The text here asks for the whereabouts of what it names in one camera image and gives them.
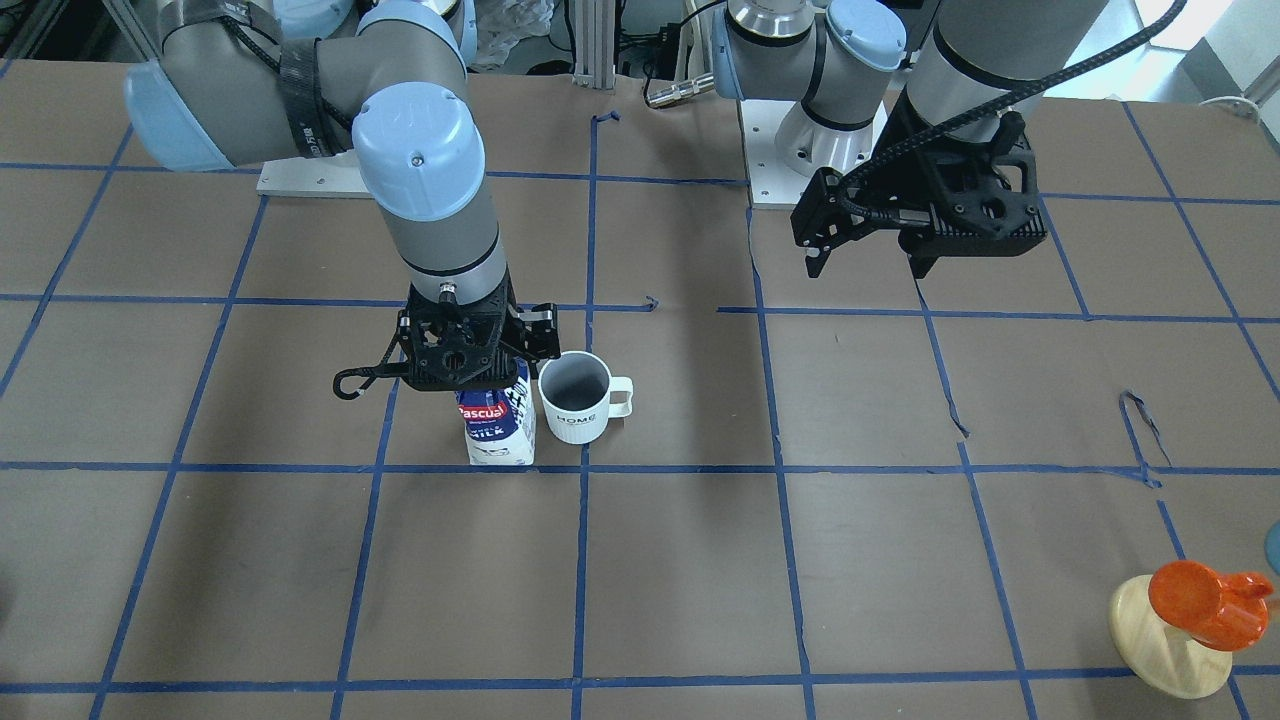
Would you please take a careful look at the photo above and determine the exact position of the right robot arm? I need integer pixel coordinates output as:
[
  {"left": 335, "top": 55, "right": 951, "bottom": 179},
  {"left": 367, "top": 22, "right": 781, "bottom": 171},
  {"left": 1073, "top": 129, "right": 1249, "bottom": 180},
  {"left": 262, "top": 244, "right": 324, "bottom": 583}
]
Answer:
[{"left": 124, "top": 1, "right": 561, "bottom": 400}]

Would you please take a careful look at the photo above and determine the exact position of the black braided cable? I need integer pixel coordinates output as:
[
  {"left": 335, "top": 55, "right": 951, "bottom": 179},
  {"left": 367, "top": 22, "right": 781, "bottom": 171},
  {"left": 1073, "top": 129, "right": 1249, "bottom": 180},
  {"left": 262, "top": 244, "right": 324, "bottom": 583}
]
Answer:
[{"left": 838, "top": 0, "right": 1189, "bottom": 233}]

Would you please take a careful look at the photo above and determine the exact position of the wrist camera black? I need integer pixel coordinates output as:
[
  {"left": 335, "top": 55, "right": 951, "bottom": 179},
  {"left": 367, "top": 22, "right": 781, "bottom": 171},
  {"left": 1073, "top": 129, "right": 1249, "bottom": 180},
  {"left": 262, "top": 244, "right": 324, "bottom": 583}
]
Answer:
[
  {"left": 899, "top": 111, "right": 1048, "bottom": 279},
  {"left": 332, "top": 307, "right": 515, "bottom": 400}
]

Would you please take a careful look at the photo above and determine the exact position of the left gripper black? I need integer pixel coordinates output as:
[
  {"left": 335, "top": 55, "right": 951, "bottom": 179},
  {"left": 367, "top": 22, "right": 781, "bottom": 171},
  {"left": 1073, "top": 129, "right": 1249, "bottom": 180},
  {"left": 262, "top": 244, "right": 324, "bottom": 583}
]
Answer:
[{"left": 790, "top": 100, "right": 1011, "bottom": 278}]

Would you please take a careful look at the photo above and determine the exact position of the brown paper table cover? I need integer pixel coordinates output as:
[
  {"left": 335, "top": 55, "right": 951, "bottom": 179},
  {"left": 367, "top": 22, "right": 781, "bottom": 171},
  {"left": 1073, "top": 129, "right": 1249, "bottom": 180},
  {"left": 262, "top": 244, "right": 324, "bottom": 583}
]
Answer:
[{"left": 1, "top": 61, "right": 1277, "bottom": 719}]

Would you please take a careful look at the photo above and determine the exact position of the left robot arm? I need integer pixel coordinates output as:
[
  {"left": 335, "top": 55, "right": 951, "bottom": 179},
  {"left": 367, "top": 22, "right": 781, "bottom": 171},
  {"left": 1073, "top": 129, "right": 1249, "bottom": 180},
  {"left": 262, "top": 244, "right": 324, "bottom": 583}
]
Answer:
[{"left": 708, "top": 1, "right": 1105, "bottom": 279}]

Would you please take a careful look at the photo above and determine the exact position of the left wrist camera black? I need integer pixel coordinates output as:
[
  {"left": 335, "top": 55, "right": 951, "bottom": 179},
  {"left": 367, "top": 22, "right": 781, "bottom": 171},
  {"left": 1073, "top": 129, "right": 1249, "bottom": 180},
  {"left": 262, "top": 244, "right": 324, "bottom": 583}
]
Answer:
[{"left": 899, "top": 111, "right": 1048, "bottom": 279}]

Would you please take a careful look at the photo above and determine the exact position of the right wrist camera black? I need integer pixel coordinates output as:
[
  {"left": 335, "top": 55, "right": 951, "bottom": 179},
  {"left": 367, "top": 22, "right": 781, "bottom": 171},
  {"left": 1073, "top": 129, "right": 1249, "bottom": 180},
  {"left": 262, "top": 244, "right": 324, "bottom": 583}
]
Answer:
[{"left": 332, "top": 307, "right": 515, "bottom": 400}]

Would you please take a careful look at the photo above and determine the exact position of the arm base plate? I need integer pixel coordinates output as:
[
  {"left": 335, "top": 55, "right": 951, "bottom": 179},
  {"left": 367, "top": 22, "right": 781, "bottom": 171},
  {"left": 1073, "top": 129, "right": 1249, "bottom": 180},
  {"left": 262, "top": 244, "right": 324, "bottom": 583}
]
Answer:
[
  {"left": 256, "top": 149, "right": 372, "bottom": 199},
  {"left": 739, "top": 85, "right": 887, "bottom": 209}
]

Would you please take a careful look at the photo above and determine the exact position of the blue white milk carton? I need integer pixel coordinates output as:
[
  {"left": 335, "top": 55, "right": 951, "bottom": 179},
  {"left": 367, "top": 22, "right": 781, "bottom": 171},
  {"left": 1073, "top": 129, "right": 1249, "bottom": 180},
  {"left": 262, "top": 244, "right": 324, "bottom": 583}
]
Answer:
[{"left": 454, "top": 357, "right": 536, "bottom": 466}]

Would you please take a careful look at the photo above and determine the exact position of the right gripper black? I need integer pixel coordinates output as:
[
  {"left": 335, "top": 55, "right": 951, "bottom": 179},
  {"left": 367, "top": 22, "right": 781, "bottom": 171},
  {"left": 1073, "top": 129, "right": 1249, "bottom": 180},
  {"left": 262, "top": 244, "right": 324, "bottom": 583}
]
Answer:
[{"left": 396, "top": 277, "right": 561, "bottom": 391}]

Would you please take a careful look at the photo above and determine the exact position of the orange mug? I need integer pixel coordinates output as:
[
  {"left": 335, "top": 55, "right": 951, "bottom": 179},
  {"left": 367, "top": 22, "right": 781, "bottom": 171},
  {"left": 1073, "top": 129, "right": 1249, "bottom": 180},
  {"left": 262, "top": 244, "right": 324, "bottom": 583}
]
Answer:
[{"left": 1148, "top": 560, "right": 1275, "bottom": 652}]

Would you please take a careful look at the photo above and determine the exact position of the white mug grey inside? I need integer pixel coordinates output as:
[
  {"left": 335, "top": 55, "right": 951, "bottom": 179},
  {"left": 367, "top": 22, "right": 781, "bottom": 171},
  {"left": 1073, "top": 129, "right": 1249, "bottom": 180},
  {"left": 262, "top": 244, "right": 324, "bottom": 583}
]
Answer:
[{"left": 538, "top": 351, "right": 634, "bottom": 445}]

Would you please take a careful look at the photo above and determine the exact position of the aluminium frame post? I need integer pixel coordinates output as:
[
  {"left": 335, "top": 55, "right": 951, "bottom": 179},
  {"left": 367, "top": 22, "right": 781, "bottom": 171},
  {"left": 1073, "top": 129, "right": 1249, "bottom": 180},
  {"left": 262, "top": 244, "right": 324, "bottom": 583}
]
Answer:
[{"left": 566, "top": 1, "right": 620, "bottom": 94}]

